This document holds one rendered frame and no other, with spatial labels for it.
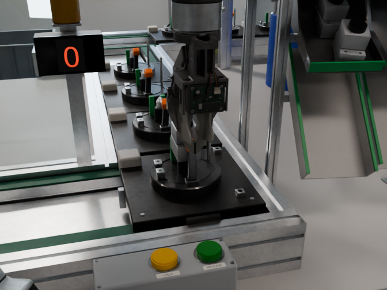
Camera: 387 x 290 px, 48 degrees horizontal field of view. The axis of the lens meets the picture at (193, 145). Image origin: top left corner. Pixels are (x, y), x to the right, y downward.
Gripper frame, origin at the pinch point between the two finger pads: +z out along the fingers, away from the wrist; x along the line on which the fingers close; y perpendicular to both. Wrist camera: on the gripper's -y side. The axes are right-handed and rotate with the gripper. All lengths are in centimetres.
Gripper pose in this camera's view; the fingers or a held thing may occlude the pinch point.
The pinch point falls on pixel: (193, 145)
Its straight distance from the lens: 76.3
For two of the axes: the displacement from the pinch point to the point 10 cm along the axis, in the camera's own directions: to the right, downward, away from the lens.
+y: 2.5, 4.2, -8.7
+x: 9.7, -1.1, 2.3
